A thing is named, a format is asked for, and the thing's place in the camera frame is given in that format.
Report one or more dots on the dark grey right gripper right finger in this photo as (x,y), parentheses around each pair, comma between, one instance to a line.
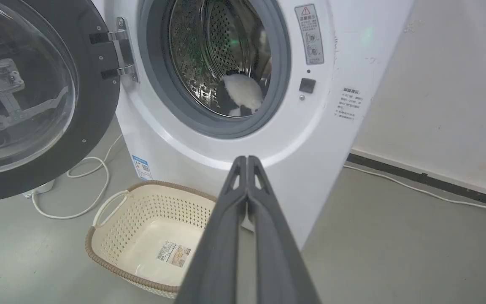
(276,253)

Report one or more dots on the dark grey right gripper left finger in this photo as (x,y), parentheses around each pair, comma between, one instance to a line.
(220,249)

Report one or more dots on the white front-load washing machine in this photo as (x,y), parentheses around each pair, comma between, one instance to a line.
(310,139)

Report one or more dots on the washer door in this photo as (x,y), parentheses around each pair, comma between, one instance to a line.
(87,97)

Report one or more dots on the cream perforated laundry basket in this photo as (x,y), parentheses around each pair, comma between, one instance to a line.
(150,236)

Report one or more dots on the black and white plush toy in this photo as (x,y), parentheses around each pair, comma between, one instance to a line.
(243,95)

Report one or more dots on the white power strip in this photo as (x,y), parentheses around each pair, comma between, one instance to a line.
(40,188)

